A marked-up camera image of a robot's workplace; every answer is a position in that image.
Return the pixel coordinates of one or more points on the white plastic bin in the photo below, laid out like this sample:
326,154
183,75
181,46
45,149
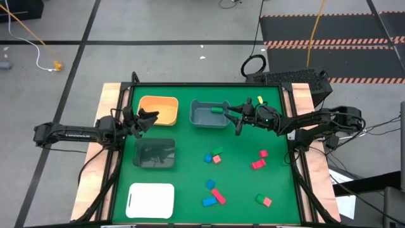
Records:
150,201

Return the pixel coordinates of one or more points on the long pink block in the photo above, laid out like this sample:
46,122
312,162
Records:
218,196

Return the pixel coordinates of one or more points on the black conveyor with orange strip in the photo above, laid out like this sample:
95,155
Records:
348,28

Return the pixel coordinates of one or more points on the black perforated computer case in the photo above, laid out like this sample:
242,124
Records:
291,77

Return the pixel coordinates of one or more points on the black table frame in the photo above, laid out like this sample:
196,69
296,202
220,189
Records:
205,84

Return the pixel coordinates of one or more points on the blue-grey plastic bin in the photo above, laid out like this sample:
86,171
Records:
205,119

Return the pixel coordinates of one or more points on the yellow-orange plastic bin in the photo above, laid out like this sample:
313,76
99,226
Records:
167,107

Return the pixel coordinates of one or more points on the pink arch block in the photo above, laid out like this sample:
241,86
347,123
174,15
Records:
258,164

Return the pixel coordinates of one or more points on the black box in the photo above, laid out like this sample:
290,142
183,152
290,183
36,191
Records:
19,11

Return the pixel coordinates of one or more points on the green cylinder block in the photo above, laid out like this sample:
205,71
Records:
216,110

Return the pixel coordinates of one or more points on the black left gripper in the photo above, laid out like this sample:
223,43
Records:
130,122

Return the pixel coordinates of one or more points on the black floor beam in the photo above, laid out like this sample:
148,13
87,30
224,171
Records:
367,185

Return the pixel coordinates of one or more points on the blue wedge block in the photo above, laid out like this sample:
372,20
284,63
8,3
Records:
210,184

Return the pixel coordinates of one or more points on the green table mat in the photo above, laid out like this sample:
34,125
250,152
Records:
190,142

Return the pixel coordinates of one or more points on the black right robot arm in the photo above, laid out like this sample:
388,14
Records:
316,122

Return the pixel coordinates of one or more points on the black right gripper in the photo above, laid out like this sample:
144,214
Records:
250,115

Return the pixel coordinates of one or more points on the grey box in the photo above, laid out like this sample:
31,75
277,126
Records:
394,207

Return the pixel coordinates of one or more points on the dark transparent plastic bin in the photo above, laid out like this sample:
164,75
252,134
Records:
152,155

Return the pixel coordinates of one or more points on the white paper sheet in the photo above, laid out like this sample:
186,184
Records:
345,199

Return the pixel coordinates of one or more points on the small grey floor object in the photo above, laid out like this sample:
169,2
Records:
4,65

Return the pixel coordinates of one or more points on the blue cube block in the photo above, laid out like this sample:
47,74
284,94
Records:
208,158

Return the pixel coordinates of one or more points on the pink cube block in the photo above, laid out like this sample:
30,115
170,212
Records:
267,201
263,153
216,159

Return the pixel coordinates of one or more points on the blue rectangular block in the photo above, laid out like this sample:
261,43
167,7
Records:
209,201

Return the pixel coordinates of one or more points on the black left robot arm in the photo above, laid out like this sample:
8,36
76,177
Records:
72,133

